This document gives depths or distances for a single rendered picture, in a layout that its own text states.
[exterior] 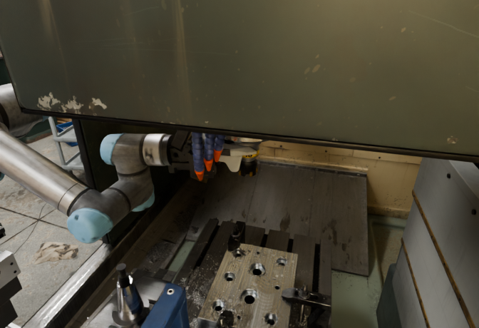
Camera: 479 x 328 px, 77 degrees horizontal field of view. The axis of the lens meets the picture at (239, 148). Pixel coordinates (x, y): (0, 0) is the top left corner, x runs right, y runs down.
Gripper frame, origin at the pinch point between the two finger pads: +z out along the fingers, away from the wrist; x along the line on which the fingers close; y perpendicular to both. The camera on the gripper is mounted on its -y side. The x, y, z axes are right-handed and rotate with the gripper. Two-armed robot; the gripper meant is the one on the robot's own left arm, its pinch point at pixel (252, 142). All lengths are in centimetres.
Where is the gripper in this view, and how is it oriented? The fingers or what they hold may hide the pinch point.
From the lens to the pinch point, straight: 65.4
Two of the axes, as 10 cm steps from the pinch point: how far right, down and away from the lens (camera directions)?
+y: 0.5, 9.1, 4.2
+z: 9.9, 0.2, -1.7
